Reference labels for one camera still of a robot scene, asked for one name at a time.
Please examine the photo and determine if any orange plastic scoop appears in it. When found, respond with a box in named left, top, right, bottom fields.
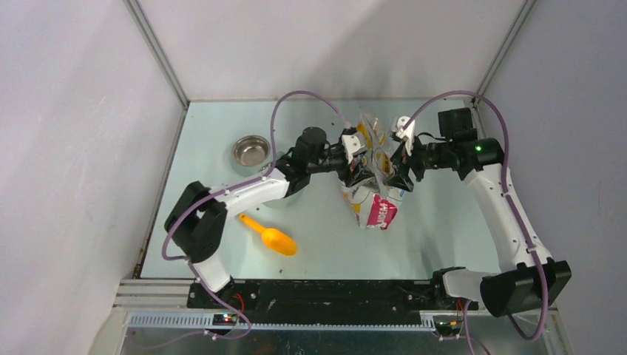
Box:
left=238, top=214, right=298, bottom=257

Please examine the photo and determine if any aluminium frame post left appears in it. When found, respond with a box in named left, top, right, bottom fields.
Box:
left=123, top=0, right=190, bottom=110

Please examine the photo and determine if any aluminium frame post right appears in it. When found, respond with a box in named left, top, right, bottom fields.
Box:
left=476, top=0, right=538, bottom=95

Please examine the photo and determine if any white yellow pet food bag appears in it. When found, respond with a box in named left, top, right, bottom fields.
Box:
left=340, top=112, right=405, bottom=230

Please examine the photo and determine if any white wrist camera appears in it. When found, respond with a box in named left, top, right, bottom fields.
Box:
left=391, top=116, right=416, bottom=146
left=339, top=129, right=368, bottom=164

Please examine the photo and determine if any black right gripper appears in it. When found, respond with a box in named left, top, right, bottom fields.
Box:
left=383, top=132, right=452, bottom=192

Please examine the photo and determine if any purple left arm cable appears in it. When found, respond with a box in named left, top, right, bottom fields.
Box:
left=161, top=90, right=353, bottom=342

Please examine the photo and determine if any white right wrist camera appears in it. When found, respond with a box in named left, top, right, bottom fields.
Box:
left=391, top=116, right=416, bottom=146

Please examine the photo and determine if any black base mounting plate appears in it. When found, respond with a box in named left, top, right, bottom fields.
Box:
left=217, top=279, right=466, bottom=325

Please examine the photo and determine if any aluminium frame post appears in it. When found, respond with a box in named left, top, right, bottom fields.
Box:
left=476, top=0, right=538, bottom=95
left=123, top=0, right=190, bottom=110

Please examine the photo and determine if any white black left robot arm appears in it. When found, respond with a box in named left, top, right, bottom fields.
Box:
left=164, top=127, right=367, bottom=308

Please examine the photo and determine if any grey slotted cable duct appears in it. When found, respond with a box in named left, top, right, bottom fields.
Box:
left=127, top=311, right=435, bottom=331

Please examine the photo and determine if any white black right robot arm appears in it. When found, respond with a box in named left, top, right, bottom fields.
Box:
left=387, top=108, right=572, bottom=317

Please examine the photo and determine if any steel bowl in green stand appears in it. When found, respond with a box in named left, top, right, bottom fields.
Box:
left=263, top=190, right=303, bottom=209

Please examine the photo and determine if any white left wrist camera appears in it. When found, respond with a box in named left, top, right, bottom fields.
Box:
left=339, top=129, right=368, bottom=164

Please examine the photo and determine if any small steel bowl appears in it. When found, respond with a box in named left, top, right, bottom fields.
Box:
left=231, top=135, right=271, bottom=168

